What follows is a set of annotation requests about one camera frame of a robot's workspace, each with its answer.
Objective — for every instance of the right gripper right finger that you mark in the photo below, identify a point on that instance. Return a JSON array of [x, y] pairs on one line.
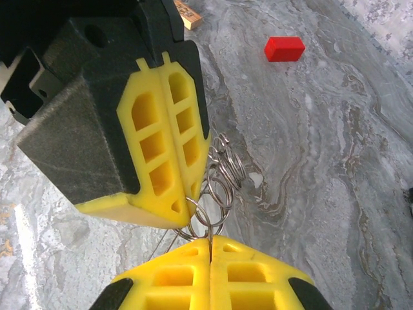
[[258, 290]]

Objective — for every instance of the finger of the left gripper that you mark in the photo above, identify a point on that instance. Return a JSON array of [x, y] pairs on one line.
[[198, 97], [96, 145]]

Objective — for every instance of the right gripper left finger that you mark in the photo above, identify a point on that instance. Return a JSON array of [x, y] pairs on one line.
[[167, 281]]

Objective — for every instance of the small wooden block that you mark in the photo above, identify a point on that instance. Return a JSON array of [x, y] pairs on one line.
[[188, 14]]

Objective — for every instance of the red block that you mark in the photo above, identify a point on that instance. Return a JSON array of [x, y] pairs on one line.
[[285, 48]]

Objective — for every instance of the small white scrap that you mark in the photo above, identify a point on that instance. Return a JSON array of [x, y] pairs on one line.
[[256, 179]]

